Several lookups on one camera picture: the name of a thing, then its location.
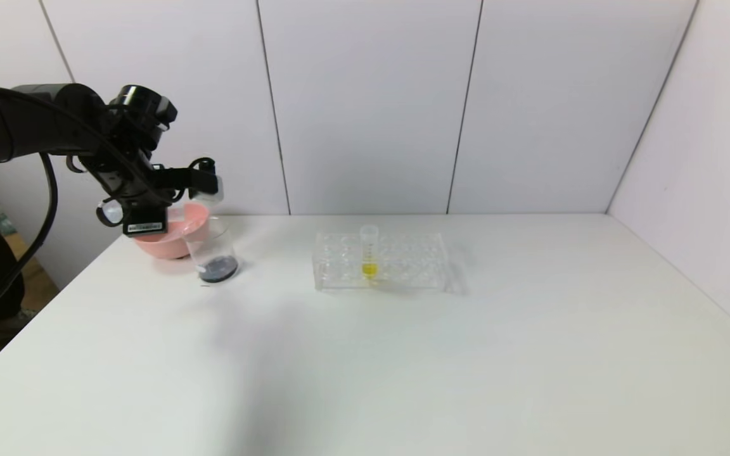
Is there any test tube with blue pigment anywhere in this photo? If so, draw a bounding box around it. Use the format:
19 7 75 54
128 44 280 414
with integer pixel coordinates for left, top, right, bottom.
97 198 126 227

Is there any test tube with yellow pigment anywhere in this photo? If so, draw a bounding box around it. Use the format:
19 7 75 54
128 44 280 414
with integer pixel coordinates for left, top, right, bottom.
360 225 380 283

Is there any clear acrylic tube rack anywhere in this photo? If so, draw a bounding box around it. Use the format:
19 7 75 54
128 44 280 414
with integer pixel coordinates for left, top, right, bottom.
313 231 448 293

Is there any clear glass beaker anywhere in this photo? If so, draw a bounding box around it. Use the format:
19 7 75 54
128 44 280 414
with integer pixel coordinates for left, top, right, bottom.
182 217 241 284

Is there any pink plastic bowl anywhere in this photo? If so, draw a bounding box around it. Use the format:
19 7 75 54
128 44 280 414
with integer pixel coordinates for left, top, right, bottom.
132 203 211 260

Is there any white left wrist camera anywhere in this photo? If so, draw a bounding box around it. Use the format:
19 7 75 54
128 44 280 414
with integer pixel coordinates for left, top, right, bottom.
184 158 224 205

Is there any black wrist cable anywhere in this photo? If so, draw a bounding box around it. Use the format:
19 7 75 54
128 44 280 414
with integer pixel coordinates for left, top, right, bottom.
0 152 59 331

